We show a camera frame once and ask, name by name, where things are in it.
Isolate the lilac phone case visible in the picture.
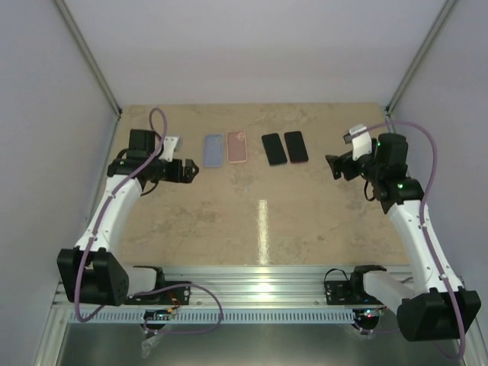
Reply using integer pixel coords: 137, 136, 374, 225
203, 134, 223, 168

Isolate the black phone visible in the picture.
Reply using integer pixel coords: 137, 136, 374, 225
284, 131, 309, 164

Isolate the pink phone case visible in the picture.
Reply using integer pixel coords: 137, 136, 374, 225
226, 130, 248, 164

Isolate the black smartphone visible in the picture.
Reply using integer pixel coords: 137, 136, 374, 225
262, 133, 287, 166

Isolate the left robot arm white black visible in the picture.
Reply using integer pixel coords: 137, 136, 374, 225
56, 130, 199, 306

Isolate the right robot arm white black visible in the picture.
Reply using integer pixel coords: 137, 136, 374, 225
326, 131, 481, 342

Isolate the left controller board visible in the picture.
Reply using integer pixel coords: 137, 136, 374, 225
143, 307, 178, 321

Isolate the controller board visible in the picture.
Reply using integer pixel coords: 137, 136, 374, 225
143, 307, 178, 321
357, 307, 386, 319

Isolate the right controller board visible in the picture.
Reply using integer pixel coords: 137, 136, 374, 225
357, 307, 386, 319

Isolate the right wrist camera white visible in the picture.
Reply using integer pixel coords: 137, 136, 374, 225
343, 124, 373, 161

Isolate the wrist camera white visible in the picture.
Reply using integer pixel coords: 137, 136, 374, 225
159, 136, 181, 162
343, 124, 373, 161

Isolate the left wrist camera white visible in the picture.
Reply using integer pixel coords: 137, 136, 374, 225
159, 136, 181, 162

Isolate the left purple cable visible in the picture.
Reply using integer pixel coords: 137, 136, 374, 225
72, 107, 224, 336

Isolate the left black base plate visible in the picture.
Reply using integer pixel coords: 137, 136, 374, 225
124, 281, 191, 307

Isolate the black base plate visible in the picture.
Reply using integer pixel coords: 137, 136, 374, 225
324, 280, 382, 306
124, 281, 191, 307

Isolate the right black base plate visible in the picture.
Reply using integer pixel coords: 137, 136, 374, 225
324, 280, 382, 306

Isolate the aluminium rail frame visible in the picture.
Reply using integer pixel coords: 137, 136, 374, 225
31, 110, 477, 366

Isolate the grey slotted cable duct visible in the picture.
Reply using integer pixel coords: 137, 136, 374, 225
91, 309, 355, 325

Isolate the right aluminium corner post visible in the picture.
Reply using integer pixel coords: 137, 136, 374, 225
384, 0, 459, 117

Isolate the aluminium corner post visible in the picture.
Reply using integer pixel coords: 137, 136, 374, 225
53, 0, 123, 117
384, 0, 459, 117

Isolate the left aluminium corner post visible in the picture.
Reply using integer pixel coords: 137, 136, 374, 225
53, 0, 123, 117

